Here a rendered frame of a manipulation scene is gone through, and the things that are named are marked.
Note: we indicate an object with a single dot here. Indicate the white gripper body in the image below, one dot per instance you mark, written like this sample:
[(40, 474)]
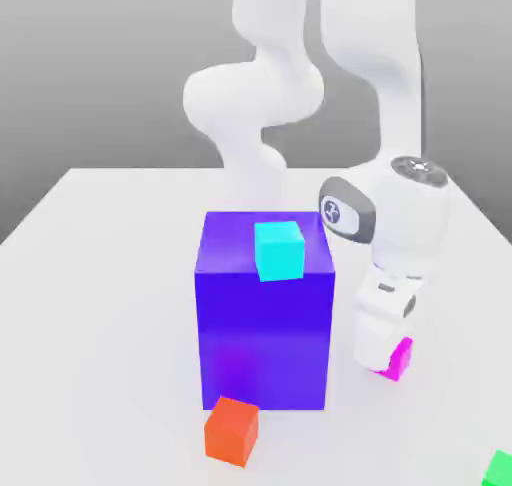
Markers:
[(374, 340)]

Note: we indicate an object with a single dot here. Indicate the small magenta cube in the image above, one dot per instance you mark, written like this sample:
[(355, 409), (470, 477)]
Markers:
[(401, 360)]

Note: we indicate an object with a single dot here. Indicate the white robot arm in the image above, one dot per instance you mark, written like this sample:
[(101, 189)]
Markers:
[(408, 222)]

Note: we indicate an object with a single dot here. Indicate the small cyan cube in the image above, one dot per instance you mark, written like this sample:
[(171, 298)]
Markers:
[(279, 252)]

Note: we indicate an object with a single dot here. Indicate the small orange cube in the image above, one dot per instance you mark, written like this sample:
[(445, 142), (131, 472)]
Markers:
[(228, 432)]

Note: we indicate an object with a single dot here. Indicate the small green cube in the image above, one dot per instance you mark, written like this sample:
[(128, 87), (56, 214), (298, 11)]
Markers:
[(500, 470)]

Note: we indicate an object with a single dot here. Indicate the large blue box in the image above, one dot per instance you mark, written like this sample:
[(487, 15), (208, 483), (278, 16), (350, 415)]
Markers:
[(264, 334)]

